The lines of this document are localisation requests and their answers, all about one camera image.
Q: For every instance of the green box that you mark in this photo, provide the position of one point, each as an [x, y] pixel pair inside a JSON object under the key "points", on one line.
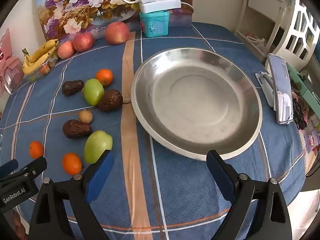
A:
{"points": [[302, 82]]}

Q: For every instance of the grey phone stand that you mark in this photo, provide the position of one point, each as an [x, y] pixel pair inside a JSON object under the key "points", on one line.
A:
{"points": [[265, 87]]}

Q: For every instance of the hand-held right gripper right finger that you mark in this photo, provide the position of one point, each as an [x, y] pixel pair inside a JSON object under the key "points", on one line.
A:
{"points": [[220, 177]]}

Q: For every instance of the white shelf unit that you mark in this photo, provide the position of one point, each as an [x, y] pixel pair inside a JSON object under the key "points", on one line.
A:
{"points": [[262, 17]]}

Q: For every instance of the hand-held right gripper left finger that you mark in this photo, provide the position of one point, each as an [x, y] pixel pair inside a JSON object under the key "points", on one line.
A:
{"points": [[100, 177]]}

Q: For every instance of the bunch of yellow bananas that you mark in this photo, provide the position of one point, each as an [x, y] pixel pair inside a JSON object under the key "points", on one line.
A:
{"points": [[37, 56]]}

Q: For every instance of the small tan round fruit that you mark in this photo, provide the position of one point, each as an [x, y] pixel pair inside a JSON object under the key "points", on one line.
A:
{"points": [[85, 116]]}

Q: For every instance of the stainless steel bowl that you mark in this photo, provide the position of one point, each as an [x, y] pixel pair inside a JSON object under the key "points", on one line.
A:
{"points": [[200, 100]]}

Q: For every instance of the large red apple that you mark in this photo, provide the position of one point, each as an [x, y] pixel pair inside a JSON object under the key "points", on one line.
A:
{"points": [[117, 33]]}

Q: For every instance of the blue plaid tablecloth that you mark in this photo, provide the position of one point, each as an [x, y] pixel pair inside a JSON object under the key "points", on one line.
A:
{"points": [[175, 192]]}

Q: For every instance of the small pale red apple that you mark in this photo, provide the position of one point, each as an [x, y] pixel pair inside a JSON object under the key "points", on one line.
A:
{"points": [[66, 50]]}

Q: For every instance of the green round fruit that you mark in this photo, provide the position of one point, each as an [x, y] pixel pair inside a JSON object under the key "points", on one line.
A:
{"points": [[93, 91], [97, 146]]}

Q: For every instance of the teal storage box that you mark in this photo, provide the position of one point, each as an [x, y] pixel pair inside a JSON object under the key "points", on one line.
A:
{"points": [[155, 23]]}

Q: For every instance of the floral painting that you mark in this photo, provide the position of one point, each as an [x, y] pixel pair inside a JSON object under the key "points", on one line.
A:
{"points": [[75, 5]]}

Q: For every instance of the pink printed packet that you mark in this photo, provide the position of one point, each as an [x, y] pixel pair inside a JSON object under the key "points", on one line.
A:
{"points": [[311, 140]]}

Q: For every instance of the pink packaging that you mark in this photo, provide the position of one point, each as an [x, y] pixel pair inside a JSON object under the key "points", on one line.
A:
{"points": [[7, 62]]}

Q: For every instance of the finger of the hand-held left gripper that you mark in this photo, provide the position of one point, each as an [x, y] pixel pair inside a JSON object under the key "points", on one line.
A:
{"points": [[7, 167], [32, 167]]}

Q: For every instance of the white lattice chair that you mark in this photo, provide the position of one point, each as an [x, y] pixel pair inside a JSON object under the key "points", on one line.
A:
{"points": [[302, 30]]}

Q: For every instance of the smartphone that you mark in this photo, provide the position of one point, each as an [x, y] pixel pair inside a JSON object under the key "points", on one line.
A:
{"points": [[281, 85]]}

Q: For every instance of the small orange tangerine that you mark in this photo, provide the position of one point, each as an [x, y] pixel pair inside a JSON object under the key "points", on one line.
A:
{"points": [[104, 77], [36, 149], [72, 163]]}

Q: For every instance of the medium red apple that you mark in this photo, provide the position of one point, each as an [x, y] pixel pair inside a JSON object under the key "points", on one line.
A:
{"points": [[83, 41]]}

